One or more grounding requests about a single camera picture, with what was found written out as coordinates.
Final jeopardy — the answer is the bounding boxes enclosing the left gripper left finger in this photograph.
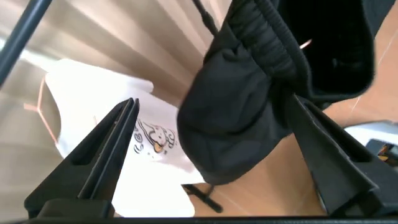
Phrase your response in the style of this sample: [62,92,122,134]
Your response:
[24,97,141,219]

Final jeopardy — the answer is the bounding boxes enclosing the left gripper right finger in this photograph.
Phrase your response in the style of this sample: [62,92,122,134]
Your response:
[284,93,398,218]

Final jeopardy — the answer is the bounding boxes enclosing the white printed t-shirt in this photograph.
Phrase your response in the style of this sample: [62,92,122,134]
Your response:
[45,58,206,218]

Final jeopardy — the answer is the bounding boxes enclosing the black garment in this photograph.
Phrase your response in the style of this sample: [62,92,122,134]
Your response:
[176,0,376,187]

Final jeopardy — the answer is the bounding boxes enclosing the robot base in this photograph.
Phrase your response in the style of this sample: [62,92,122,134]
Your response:
[343,119,398,168]

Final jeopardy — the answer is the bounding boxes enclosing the black clothes rack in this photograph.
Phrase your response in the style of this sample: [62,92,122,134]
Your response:
[0,0,224,214]

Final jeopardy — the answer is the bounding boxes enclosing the beige curtain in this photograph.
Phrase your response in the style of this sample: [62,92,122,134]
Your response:
[0,0,233,218]

